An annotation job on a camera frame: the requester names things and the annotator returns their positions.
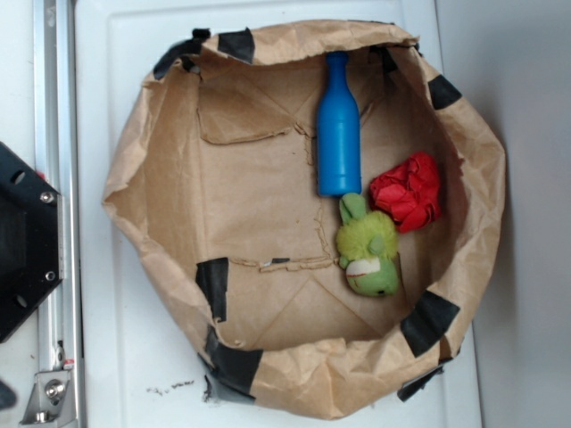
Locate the aluminium frame rail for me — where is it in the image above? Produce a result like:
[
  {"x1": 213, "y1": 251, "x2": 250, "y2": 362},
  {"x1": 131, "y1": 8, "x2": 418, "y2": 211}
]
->
[{"x1": 32, "y1": 1, "x2": 87, "y2": 427}]

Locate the brown paper bag bin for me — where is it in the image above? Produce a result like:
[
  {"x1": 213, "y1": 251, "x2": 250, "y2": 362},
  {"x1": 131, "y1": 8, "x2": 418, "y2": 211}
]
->
[{"x1": 103, "y1": 20, "x2": 506, "y2": 419}]

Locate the white plastic tray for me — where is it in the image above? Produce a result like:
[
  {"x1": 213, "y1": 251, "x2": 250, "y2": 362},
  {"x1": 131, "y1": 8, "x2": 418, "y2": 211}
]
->
[{"x1": 73, "y1": 0, "x2": 484, "y2": 428}]

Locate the green plush toy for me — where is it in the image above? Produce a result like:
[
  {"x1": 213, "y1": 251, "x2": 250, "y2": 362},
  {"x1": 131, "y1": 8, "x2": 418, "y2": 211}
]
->
[{"x1": 335, "y1": 193, "x2": 400, "y2": 297}]

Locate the metal corner bracket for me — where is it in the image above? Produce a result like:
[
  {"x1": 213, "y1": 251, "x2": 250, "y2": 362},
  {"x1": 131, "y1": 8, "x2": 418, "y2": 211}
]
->
[{"x1": 19, "y1": 370, "x2": 74, "y2": 427}]

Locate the crumpled red paper ball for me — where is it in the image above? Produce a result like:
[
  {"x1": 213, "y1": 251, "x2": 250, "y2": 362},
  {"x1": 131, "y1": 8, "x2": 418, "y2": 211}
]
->
[{"x1": 369, "y1": 152, "x2": 442, "y2": 234}]

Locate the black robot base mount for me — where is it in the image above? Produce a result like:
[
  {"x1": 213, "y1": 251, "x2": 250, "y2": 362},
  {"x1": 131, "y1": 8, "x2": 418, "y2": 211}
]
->
[{"x1": 1, "y1": 144, "x2": 62, "y2": 342}]

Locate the blue plastic bottle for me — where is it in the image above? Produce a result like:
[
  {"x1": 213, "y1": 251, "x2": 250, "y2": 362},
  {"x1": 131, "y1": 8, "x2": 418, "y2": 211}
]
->
[{"x1": 317, "y1": 52, "x2": 361, "y2": 196}]

